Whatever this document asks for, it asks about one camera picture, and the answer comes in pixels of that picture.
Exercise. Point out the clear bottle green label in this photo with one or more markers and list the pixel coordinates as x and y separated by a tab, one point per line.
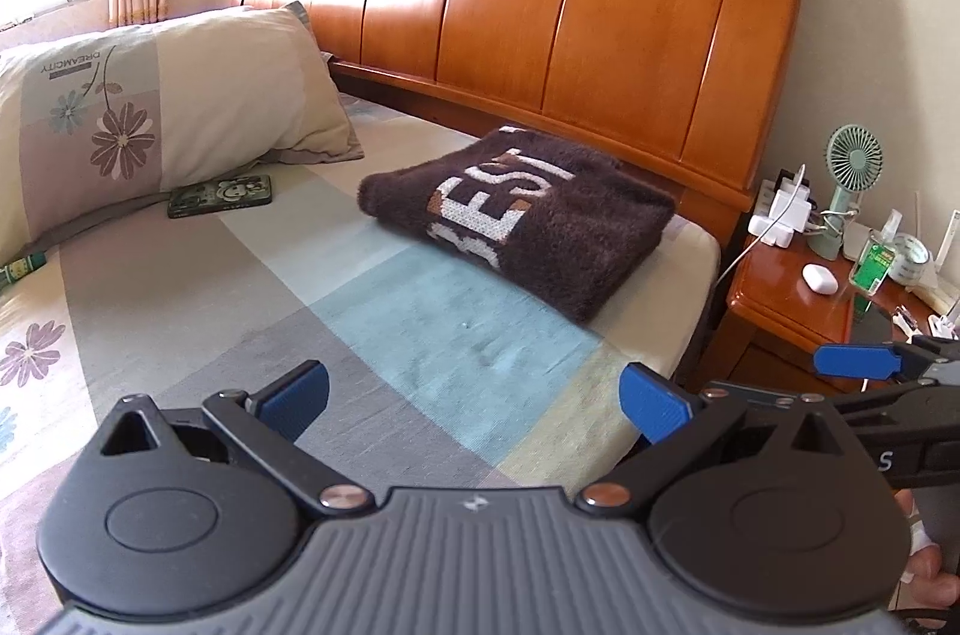
874	264

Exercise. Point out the person's right hand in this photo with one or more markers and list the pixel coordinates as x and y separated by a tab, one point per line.
934	579

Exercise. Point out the clear tape roll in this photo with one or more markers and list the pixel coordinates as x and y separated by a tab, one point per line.
904	275

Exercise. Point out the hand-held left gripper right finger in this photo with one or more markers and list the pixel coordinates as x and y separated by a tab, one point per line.
660	402

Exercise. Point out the wooden nightstand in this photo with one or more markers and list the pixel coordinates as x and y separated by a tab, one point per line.
772	305

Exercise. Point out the floral pillow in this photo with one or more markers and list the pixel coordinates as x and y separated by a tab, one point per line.
225	80

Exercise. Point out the brown fuzzy sweater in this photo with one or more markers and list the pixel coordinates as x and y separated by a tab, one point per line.
585	230

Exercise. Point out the small green desk fan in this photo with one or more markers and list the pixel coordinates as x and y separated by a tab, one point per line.
855	158

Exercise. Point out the white earbuds case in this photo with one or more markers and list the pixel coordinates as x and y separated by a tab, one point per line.
820	279

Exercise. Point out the wooden headboard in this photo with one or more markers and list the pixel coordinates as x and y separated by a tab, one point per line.
525	5

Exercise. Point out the dark flat object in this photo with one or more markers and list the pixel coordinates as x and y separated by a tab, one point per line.
871	320

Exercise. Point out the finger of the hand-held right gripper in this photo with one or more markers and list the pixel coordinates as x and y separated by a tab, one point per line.
855	361
750	391

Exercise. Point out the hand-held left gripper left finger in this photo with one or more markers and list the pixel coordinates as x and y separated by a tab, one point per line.
296	399

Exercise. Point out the green cartoon phone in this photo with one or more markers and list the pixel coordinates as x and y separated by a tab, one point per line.
221	196

